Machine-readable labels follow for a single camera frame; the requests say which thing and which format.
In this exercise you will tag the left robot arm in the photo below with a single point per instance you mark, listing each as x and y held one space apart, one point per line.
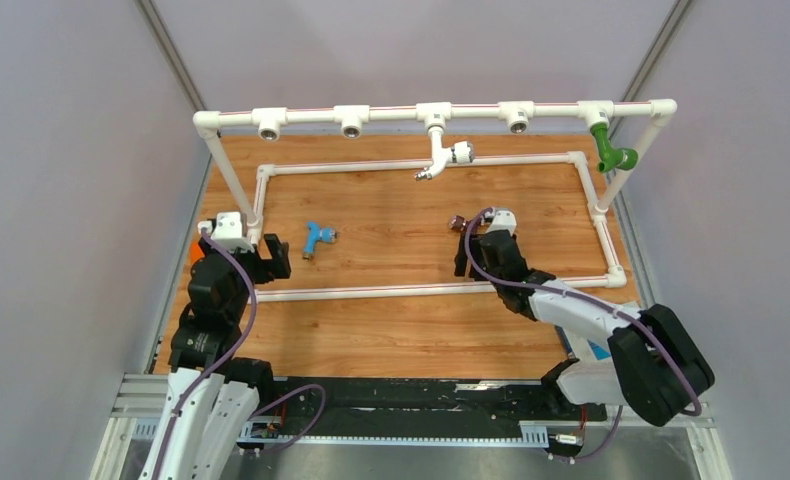
210 390

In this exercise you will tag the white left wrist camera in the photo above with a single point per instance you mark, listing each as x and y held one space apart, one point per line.
228 230

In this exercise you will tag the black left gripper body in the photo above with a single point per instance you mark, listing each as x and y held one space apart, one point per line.
257 269

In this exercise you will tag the brown water faucet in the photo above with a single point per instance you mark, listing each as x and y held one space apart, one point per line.
458 223

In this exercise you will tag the blue white box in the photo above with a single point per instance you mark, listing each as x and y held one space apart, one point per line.
593 323

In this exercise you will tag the green water faucet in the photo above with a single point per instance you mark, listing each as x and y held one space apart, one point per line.
610 157

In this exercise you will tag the blue water faucet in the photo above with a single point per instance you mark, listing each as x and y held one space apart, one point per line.
317 234

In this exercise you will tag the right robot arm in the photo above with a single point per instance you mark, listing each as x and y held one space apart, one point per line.
654 366

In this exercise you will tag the white water faucet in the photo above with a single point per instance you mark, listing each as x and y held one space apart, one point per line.
462 152

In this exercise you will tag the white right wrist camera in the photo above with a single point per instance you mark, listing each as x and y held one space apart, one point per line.
500 219

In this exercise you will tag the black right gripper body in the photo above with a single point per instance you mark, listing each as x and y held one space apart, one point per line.
479 258

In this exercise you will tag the orange razor package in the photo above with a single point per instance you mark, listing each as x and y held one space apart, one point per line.
194 254

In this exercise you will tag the white PVC pipe frame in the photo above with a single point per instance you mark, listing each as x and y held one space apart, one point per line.
632 125

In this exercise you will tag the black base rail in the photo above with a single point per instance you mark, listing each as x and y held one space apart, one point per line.
419 407

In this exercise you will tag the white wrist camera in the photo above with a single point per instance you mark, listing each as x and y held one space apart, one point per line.
228 230
500 219

